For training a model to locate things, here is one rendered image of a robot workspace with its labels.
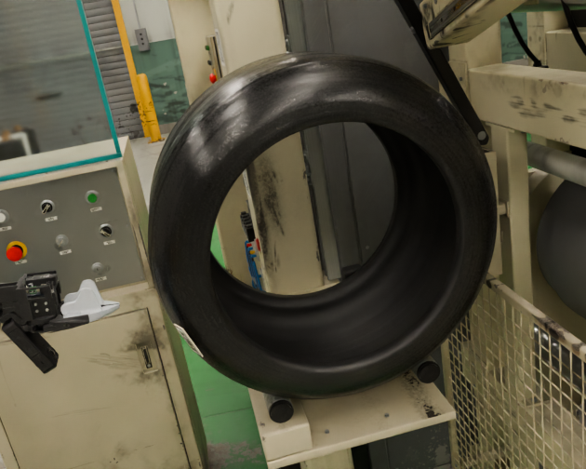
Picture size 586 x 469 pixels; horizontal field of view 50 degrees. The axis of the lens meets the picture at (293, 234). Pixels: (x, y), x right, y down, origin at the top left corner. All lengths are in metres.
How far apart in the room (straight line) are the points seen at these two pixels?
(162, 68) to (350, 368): 9.34
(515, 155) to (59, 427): 1.45
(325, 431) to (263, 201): 0.50
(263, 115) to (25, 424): 1.36
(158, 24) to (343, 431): 9.29
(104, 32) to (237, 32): 9.10
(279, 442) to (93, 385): 0.87
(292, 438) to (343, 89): 0.62
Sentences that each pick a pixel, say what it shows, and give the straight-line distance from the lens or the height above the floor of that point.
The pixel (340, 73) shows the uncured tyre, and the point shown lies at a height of 1.46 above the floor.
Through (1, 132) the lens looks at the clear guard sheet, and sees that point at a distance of 1.76.
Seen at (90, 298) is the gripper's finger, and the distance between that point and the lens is 1.10.
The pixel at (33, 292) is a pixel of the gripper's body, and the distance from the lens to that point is 1.11.
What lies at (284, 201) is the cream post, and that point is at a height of 1.17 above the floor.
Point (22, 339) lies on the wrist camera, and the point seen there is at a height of 1.13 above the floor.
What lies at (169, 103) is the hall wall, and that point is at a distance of 10.30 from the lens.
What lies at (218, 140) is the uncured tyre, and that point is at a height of 1.40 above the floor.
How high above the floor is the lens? 1.57
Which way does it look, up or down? 20 degrees down
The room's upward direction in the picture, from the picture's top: 10 degrees counter-clockwise
